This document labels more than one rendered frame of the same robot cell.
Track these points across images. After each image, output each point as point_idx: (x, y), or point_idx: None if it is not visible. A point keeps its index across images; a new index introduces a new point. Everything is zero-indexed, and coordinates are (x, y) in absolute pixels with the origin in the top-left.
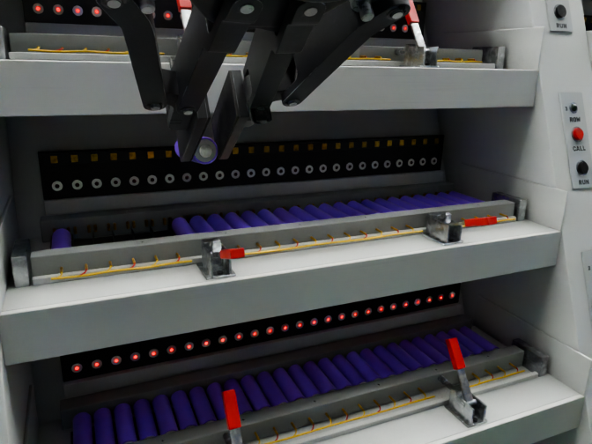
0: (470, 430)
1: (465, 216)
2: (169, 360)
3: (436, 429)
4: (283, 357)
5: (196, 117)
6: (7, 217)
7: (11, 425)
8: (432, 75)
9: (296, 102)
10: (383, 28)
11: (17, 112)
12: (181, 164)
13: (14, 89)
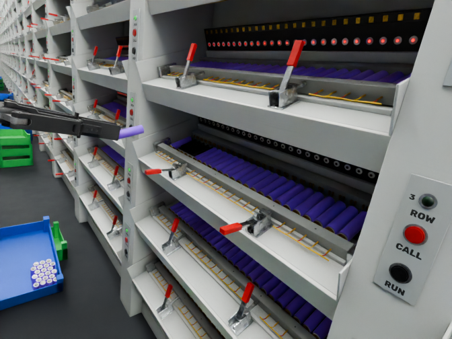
0: (226, 327)
1: (298, 229)
2: None
3: (221, 309)
4: None
5: None
6: (172, 128)
7: (141, 187)
8: (269, 115)
9: (73, 135)
10: (24, 129)
11: (150, 99)
12: None
13: (148, 93)
